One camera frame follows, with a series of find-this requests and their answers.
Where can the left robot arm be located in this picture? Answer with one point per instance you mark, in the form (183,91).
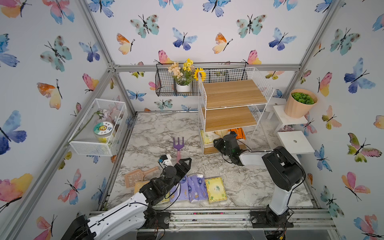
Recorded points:
(126,213)

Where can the orange plastic scoop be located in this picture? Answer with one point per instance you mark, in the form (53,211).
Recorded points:
(137,176)

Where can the pale yellow tissue pack bottom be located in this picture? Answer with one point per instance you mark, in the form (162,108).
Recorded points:
(208,138)

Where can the purple tissue pack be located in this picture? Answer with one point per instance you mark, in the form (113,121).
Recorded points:
(197,188)
(180,192)

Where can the white lower step shelf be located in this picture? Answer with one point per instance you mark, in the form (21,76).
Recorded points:
(295,142)

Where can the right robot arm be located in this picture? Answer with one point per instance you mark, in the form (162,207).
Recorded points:
(286,173)

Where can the flower pot with yellow flowers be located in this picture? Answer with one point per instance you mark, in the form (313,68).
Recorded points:
(184,76)

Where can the artificial pink flower stem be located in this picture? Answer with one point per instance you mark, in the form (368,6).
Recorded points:
(102,115)

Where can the white wire wall basket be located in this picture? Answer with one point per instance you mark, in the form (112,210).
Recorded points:
(87,143)

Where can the green tissue pack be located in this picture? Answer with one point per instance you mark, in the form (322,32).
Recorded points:
(165,200)

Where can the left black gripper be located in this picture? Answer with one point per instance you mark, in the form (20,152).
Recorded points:
(184,168)

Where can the pink pot with green plant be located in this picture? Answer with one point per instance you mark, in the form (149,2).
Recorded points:
(296,109)

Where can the green tissue pack shelf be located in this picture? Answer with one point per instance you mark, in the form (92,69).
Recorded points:
(216,190)

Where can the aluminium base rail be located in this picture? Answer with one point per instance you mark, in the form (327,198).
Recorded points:
(212,219)

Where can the purple garden fork toy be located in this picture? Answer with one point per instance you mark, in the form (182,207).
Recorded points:
(178,146)

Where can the black wire wall basket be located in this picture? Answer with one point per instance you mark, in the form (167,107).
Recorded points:
(170,83)

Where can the white wire shelf rack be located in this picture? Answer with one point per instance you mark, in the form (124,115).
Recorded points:
(232,98)

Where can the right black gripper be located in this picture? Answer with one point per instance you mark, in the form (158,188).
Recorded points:
(217,143)

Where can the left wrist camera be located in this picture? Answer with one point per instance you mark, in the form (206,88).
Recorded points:
(165,161)

